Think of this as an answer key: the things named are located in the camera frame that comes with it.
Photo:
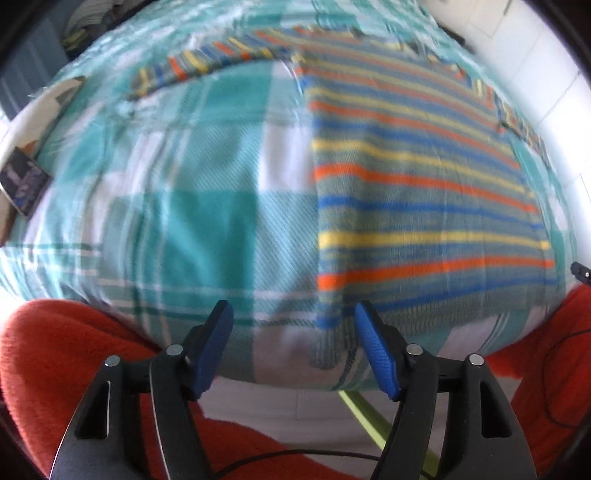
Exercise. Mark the patterned cream cushion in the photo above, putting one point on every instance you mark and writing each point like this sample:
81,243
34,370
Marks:
29,131

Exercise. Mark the teal plaid bedspread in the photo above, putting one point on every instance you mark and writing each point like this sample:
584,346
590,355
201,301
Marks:
161,206

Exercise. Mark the smartphone with lit screen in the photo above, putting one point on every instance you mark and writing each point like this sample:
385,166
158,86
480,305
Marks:
24,182

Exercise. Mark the clothes pile beside bed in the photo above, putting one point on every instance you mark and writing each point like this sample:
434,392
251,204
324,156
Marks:
93,18

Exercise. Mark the striped knit sweater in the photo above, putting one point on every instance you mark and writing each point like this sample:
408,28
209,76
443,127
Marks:
423,206

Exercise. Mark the blue curtain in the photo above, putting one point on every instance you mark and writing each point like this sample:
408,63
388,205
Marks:
32,65

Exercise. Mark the red operator clothing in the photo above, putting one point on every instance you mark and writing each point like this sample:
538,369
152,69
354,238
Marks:
51,351

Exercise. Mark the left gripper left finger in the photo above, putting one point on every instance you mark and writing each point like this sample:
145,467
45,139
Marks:
104,439

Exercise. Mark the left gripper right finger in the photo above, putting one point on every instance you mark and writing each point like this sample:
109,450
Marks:
483,438

